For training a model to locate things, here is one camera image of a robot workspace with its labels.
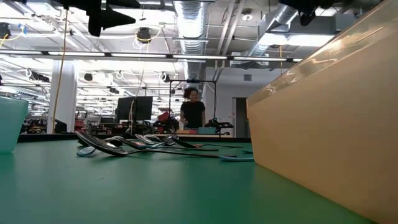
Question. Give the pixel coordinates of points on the small orange box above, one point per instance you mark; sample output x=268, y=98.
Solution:
x=186, y=132

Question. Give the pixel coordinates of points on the green table mat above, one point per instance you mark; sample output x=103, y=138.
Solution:
x=155, y=193

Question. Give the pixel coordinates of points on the grey door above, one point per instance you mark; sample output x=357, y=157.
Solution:
x=242, y=118

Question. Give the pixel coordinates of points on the small teal box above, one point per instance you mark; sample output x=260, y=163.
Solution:
x=207, y=130

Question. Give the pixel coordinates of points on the silver ventilation duct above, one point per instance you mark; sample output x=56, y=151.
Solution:
x=280, y=18
x=190, y=25

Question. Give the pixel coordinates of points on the black metal frame rig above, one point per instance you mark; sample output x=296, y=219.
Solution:
x=192, y=81

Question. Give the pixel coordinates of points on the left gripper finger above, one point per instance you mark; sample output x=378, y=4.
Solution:
x=109, y=18
x=124, y=3

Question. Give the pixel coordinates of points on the red tool cart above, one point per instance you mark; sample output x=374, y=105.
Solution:
x=81, y=123

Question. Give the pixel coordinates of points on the orange plastic bin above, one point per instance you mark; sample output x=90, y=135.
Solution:
x=326, y=124

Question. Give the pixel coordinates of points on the teal plastic bin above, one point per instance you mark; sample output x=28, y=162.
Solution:
x=11, y=124

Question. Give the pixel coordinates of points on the small black robot arm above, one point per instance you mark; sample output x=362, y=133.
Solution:
x=219, y=124

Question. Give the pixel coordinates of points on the metal spoon at top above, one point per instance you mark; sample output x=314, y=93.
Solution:
x=133, y=144

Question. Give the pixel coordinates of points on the wall vent grille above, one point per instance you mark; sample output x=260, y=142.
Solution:
x=247, y=77

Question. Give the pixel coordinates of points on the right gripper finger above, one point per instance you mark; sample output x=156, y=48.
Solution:
x=307, y=15

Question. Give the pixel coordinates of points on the person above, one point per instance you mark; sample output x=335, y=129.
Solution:
x=192, y=112

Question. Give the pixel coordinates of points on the suspended linear light fixture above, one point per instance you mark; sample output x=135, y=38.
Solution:
x=199, y=57

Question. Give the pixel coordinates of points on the black spoon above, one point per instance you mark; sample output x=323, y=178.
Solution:
x=185, y=143

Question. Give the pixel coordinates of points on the black computer monitor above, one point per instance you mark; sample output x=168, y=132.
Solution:
x=140, y=109

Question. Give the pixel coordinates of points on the white pillar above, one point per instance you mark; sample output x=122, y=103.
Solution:
x=66, y=105

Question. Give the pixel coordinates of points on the black office chair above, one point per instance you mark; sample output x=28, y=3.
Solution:
x=60, y=127

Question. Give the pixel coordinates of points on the pile of metal cutlery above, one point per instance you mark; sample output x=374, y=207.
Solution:
x=105, y=146

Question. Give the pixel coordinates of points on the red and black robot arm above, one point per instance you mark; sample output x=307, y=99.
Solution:
x=164, y=123

